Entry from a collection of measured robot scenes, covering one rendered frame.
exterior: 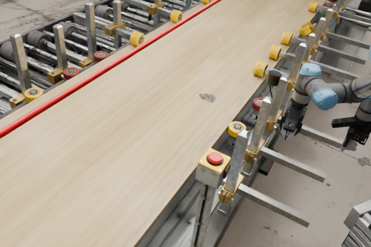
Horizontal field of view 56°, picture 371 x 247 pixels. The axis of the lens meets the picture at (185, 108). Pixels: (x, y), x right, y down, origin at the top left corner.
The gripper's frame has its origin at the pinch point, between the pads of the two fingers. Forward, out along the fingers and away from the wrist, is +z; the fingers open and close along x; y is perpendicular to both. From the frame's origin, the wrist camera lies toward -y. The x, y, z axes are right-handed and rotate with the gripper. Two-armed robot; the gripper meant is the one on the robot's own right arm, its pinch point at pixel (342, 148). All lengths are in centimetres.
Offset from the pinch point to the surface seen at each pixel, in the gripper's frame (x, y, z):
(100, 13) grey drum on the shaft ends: 45, -184, 0
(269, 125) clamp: -8.5, -33.8, -2.5
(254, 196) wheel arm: -51, -25, -1
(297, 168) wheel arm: -26.5, -14.3, -1.0
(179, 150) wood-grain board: -53, -58, -7
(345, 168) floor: 90, 18, 83
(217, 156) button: -80, -34, -41
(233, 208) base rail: -51, -31, 13
